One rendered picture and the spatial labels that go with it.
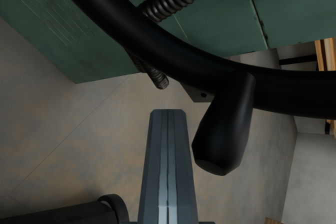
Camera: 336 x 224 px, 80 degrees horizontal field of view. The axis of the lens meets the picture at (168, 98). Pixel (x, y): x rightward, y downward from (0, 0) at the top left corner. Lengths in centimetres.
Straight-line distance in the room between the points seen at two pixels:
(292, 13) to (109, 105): 78
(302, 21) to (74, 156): 82
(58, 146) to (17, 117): 17
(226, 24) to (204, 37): 5
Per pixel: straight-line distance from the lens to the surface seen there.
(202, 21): 35
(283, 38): 34
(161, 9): 20
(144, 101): 105
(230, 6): 32
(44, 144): 85
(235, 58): 46
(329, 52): 268
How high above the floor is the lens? 81
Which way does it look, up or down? 43 degrees down
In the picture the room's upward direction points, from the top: 88 degrees clockwise
